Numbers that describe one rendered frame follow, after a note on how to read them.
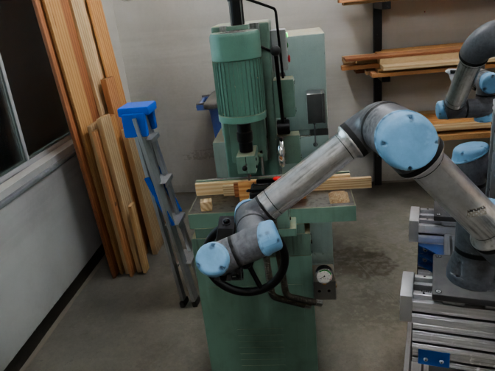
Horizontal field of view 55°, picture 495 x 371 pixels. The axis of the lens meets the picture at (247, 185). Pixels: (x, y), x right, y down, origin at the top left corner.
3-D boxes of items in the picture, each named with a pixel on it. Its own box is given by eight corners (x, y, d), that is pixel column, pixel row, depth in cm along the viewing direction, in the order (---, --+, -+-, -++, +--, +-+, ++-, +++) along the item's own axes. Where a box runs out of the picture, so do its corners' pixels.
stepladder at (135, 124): (173, 310, 276) (112, 110, 236) (182, 285, 300) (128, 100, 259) (200, 307, 273) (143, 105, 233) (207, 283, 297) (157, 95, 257)
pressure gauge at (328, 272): (316, 288, 173) (314, 269, 170) (315, 283, 177) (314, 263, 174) (334, 288, 172) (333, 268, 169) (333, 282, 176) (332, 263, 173)
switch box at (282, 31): (272, 71, 195) (269, 30, 190) (274, 68, 205) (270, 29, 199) (288, 70, 195) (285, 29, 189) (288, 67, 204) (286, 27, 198)
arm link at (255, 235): (267, 206, 114) (225, 224, 115) (274, 226, 104) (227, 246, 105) (279, 232, 117) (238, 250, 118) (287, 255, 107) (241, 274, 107)
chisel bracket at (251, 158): (238, 178, 179) (236, 157, 176) (241, 165, 192) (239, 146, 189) (258, 177, 179) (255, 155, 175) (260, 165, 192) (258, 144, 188)
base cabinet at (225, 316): (215, 405, 206) (191, 260, 180) (231, 320, 259) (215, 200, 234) (320, 405, 201) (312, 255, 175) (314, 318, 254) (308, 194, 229)
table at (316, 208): (183, 241, 167) (180, 226, 165) (199, 206, 196) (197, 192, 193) (360, 233, 160) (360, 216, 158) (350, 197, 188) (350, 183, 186)
